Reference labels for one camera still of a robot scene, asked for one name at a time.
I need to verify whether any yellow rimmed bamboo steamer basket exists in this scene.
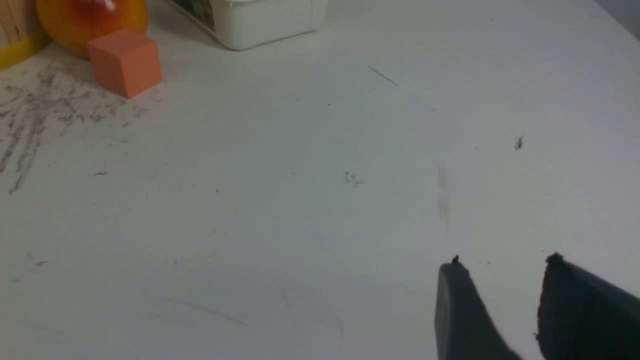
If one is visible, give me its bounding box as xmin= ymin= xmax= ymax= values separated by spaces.
xmin=0 ymin=0 xmax=51 ymax=71

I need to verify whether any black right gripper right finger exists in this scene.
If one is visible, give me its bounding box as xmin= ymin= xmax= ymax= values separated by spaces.
xmin=535 ymin=253 xmax=640 ymax=360

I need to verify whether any orange foam cube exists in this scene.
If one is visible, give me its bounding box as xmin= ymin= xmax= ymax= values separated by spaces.
xmin=87 ymin=29 xmax=163 ymax=99

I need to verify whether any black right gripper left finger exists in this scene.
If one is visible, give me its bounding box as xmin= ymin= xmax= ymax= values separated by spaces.
xmin=434 ymin=255 xmax=521 ymax=360

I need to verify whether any orange yellow toy pear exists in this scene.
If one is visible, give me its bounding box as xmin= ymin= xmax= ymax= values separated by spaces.
xmin=35 ymin=0 xmax=149 ymax=59

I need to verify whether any white box with green lid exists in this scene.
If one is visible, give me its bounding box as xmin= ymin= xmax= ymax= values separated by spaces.
xmin=169 ymin=0 xmax=329 ymax=51

